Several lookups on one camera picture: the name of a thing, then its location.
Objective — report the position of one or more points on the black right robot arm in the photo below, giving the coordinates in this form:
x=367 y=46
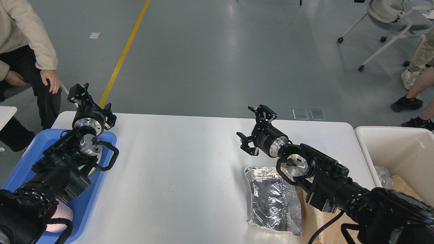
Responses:
x=381 y=216

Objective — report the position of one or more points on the person in white shorts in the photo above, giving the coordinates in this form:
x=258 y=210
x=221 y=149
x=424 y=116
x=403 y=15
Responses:
x=410 y=102

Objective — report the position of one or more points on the white office chair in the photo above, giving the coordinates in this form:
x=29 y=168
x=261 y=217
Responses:
x=398 y=18

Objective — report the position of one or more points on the pink ceramic mug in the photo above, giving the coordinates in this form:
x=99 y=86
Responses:
x=59 y=210

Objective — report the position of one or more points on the white plastic bin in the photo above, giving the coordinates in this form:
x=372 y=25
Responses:
x=404 y=151

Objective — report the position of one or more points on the white chair near person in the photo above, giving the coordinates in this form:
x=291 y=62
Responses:
x=64 y=88

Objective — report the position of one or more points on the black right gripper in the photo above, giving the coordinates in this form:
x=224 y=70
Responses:
x=267 y=138

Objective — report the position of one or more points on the pink ceramic plate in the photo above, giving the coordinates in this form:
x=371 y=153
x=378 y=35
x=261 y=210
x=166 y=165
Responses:
x=93 y=169

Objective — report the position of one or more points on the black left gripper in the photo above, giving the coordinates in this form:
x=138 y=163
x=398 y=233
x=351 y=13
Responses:
x=88 y=113

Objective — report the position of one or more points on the person in beige trousers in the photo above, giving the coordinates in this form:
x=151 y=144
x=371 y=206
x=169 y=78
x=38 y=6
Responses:
x=424 y=55

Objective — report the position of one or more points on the silver foil bag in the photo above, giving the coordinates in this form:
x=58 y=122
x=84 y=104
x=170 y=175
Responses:
x=274 y=205

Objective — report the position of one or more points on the left floor socket plate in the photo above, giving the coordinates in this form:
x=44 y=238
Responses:
x=301 y=114

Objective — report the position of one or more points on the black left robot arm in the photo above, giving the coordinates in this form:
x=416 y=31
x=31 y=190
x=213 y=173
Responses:
x=61 y=174

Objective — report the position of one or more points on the floor socket plate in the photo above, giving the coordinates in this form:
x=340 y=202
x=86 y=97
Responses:
x=318 y=114
x=301 y=114

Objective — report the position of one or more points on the person in cream sweater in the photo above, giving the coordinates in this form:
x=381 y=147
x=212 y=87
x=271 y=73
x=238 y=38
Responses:
x=27 y=57

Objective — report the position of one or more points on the right floor socket plate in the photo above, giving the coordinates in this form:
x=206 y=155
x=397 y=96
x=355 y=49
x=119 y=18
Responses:
x=318 y=114

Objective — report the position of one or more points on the brown paper bag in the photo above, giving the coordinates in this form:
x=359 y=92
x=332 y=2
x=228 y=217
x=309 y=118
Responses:
x=313 y=219

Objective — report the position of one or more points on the blue plastic tray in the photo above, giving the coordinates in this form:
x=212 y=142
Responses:
x=80 y=206

